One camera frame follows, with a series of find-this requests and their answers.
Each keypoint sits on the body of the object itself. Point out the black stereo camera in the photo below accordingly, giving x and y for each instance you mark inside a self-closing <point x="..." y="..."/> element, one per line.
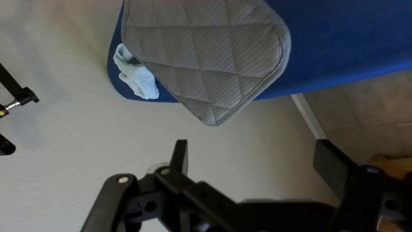
<point x="5" y="146"/>

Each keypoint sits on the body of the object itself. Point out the grey quilted pot holder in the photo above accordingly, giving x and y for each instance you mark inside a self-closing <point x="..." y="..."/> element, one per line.
<point x="206" y="56"/>

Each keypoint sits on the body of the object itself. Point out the blue ironing board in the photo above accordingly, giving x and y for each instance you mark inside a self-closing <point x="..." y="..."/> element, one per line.
<point x="342" y="43"/>

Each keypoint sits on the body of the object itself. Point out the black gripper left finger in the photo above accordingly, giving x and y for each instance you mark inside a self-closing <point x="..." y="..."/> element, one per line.
<point x="171" y="198"/>

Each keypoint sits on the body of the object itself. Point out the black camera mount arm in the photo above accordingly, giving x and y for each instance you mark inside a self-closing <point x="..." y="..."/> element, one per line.
<point x="19" y="95"/>

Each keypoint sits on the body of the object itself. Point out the light blue terry cloth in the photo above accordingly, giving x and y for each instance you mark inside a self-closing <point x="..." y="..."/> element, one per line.
<point x="136" y="79"/>

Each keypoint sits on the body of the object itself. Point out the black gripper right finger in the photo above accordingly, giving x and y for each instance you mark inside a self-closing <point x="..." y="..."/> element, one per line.
<point x="364" y="189"/>

